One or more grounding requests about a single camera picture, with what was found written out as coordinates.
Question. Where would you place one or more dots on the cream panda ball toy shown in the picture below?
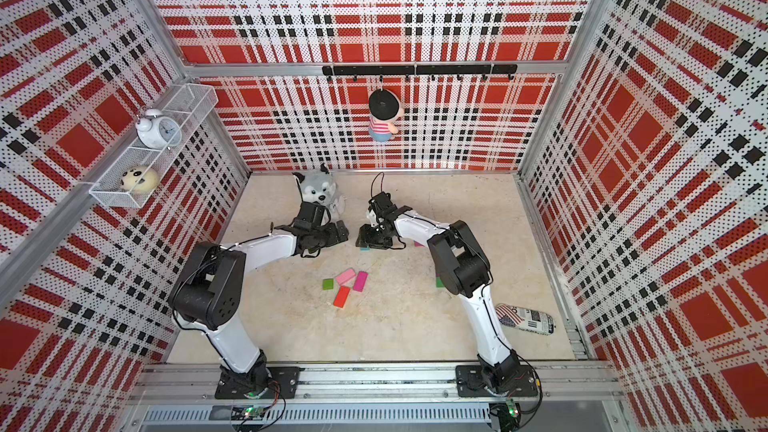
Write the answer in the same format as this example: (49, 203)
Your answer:
(141, 180)

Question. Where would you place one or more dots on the hanging doll with black hat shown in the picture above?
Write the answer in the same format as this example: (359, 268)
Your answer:
(384, 111)

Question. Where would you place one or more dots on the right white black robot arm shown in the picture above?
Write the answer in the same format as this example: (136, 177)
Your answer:
(462, 266)

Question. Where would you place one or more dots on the striped flag pattern object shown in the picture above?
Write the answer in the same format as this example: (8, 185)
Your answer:
(524, 319)

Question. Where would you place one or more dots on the white wire wall shelf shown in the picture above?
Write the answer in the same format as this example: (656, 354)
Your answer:
(188, 104)

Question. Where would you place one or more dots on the left green circuit board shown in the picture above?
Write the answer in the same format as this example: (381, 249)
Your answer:
(248, 413)

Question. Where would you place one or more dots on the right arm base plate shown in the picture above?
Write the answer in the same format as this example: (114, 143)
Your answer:
(476, 381)

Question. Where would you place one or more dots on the light pink block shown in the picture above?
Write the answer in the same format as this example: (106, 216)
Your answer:
(345, 277)

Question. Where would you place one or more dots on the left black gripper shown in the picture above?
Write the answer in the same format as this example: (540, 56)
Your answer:
(334, 237)

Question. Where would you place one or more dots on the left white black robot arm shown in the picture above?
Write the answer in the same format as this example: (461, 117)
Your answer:
(207, 294)

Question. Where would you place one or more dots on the black hook rail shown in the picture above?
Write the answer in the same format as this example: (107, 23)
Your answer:
(421, 69)

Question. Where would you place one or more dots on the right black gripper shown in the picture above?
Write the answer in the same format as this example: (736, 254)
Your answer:
(364, 237)

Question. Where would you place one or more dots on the red long block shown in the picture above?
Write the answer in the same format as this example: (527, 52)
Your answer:
(341, 297)

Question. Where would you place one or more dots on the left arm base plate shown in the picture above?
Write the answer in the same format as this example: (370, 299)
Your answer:
(262, 382)

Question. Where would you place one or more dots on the husky plush toy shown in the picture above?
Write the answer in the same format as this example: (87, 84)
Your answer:
(319, 186)

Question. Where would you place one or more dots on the white alarm clock on shelf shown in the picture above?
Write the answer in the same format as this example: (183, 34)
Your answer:
(158, 131)

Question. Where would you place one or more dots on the magenta long block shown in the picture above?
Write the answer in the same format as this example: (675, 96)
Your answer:
(360, 281)

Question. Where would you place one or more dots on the aluminium front rail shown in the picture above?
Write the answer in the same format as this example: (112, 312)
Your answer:
(573, 396)

